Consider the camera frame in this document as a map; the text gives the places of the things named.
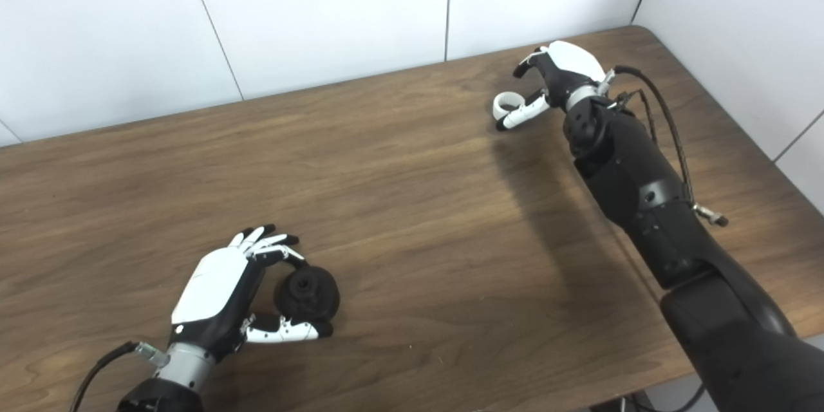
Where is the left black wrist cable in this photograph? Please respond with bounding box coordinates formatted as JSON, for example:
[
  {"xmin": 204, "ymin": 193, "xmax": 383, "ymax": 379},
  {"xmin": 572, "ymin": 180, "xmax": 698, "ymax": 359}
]
[{"xmin": 69, "ymin": 341, "xmax": 170, "ymax": 412}]

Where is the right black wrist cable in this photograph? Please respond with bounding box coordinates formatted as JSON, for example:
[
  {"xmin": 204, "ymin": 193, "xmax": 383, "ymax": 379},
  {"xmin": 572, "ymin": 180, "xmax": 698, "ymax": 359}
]
[{"xmin": 608, "ymin": 65, "xmax": 730, "ymax": 228}]

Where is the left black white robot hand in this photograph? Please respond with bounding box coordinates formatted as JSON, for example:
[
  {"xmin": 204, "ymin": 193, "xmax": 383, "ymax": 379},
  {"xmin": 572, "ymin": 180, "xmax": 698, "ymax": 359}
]
[{"xmin": 169, "ymin": 224, "xmax": 334, "ymax": 361}]

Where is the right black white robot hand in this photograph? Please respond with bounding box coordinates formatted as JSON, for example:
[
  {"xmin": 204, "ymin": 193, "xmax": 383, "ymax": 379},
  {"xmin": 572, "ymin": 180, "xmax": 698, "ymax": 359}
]
[{"xmin": 494, "ymin": 41, "xmax": 609, "ymax": 132}]

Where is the white plastic ring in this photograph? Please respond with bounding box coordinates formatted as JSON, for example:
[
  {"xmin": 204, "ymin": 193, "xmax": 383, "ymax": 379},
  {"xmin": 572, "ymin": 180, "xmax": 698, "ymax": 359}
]
[{"xmin": 492, "ymin": 91, "xmax": 526, "ymax": 121}]

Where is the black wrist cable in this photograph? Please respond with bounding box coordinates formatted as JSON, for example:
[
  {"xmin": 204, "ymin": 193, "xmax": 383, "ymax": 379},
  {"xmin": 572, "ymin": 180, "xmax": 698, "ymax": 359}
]
[
  {"xmin": 69, "ymin": 341, "xmax": 170, "ymax": 412},
  {"xmin": 608, "ymin": 65, "xmax": 730, "ymax": 228}
]

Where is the round black plastic part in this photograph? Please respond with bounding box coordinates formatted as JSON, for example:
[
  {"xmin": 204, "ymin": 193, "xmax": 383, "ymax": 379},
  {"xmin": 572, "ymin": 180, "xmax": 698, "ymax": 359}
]
[{"xmin": 274, "ymin": 266, "xmax": 341, "ymax": 323}]

